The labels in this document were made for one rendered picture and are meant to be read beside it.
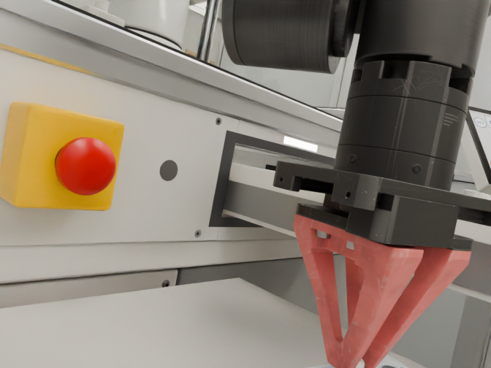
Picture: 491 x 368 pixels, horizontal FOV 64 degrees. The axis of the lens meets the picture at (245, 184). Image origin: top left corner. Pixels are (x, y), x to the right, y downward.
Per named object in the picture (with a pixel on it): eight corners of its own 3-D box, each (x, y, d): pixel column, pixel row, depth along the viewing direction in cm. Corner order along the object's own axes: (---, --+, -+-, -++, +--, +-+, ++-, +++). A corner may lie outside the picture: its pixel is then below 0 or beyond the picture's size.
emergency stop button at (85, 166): (115, 198, 28) (125, 144, 28) (58, 195, 25) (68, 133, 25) (96, 190, 30) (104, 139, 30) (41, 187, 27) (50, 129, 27)
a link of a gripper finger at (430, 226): (252, 342, 22) (285, 173, 21) (344, 332, 25) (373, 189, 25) (343, 424, 16) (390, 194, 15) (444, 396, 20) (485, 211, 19)
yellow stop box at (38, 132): (116, 214, 31) (131, 123, 31) (15, 211, 26) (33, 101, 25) (88, 201, 34) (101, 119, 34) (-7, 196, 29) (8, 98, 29)
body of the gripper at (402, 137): (266, 195, 20) (293, 52, 20) (391, 212, 26) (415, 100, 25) (362, 223, 15) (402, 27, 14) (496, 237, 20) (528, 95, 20)
